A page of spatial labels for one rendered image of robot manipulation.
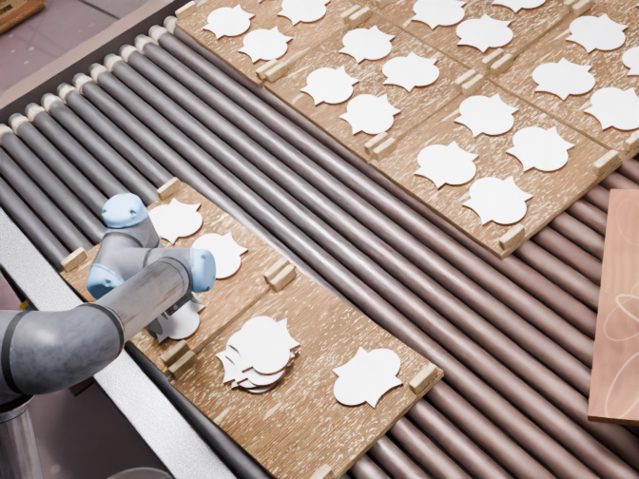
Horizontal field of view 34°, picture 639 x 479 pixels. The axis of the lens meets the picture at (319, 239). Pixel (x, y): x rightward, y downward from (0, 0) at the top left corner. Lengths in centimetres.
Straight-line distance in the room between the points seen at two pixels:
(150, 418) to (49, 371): 63
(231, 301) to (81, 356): 73
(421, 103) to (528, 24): 35
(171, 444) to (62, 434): 133
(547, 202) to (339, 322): 49
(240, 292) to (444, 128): 60
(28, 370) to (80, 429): 186
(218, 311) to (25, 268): 52
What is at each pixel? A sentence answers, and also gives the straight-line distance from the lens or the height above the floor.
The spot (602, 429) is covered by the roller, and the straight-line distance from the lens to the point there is 190.
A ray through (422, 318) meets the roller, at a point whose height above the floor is 92.
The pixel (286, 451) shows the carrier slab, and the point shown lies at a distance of 193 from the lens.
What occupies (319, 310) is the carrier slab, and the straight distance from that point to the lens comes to 209.
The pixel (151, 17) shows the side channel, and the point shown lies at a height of 94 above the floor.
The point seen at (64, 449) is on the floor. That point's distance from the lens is 331.
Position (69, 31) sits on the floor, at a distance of 485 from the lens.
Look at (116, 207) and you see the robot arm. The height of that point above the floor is 130.
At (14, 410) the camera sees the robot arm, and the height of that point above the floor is 140.
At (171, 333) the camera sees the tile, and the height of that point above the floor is 95.
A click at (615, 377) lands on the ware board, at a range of 181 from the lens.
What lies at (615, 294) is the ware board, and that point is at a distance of 191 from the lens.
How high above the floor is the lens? 254
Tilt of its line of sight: 47 degrees down
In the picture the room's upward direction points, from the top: 18 degrees counter-clockwise
